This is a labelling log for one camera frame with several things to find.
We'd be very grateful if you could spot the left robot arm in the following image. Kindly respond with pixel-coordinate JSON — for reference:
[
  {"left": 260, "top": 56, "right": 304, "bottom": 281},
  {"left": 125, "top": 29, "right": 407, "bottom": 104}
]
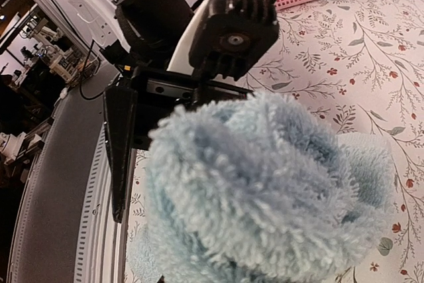
[{"left": 68, "top": 0, "right": 275, "bottom": 223}]

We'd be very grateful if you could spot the floral tablecloth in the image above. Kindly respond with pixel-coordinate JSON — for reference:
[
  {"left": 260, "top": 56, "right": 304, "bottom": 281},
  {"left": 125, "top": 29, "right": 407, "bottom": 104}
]
[{"left": 127, "top": 0, "right": 423, "bottom": 282}]

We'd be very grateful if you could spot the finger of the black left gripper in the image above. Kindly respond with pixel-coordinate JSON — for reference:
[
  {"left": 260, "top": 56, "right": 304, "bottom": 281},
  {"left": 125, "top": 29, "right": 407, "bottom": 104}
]
[{"left": 103, "top": 86, "right": 138, "bottom": 223}]

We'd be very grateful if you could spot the front aluminium rail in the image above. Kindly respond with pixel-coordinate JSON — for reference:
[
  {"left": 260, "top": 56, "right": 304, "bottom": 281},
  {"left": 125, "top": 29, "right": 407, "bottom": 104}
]
[{"left": 7, "top": 64, "right": 127, "bottom": 282}]

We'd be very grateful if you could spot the light blue towel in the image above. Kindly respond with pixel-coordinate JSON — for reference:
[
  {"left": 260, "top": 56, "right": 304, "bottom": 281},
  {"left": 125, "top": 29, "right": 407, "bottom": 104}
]
[{"left": 127, "top": 92, "right": 394, "bottom": 282}]

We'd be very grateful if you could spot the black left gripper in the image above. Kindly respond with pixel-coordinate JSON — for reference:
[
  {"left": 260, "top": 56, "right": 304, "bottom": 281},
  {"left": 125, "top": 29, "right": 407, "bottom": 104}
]
[{"left": 109, "top": 0, "right": 248, "bottom": 150}]

